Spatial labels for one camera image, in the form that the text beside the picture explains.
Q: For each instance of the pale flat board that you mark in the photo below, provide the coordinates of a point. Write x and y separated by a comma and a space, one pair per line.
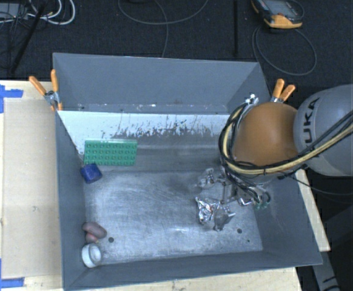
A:
28, 177

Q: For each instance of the grey metal bin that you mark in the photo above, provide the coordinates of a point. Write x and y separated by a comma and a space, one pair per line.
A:
152, 205

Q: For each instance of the pink-brown toy food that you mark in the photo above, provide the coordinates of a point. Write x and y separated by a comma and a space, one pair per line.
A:
93, 230

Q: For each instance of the blue cylinder cup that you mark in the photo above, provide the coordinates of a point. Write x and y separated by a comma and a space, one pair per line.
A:
91, 173

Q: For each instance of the green studded flat block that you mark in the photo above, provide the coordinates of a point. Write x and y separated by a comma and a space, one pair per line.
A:
111, 152

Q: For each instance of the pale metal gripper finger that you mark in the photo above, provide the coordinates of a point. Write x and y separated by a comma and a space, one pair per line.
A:
207, 179
222, 217

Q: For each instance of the crumpled silver foil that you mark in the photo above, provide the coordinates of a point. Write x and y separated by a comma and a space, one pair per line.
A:
205, 211

